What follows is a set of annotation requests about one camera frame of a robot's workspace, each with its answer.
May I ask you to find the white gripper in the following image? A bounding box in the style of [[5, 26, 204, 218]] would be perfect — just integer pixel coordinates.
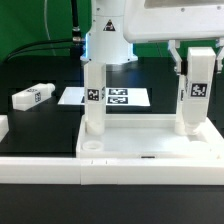
[[123, 0, 224, 74]]

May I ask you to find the white left fence block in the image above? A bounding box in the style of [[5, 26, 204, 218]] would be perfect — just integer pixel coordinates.
[[0, 115, 9, 142]]

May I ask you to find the thin white cable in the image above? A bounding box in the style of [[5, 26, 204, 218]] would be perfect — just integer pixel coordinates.
[[43, 0, 57, 57]]

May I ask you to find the white desk top tray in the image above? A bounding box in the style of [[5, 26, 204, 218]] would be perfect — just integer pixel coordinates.
[[76, 114, 224, 159]]

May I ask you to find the black thick cable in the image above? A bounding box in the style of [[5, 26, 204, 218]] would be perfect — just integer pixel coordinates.
[[3, 0, 86, 63]]

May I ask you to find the fiducial marker sheet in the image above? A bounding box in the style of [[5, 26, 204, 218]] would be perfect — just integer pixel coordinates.
[[58, 87, 150, 107]]

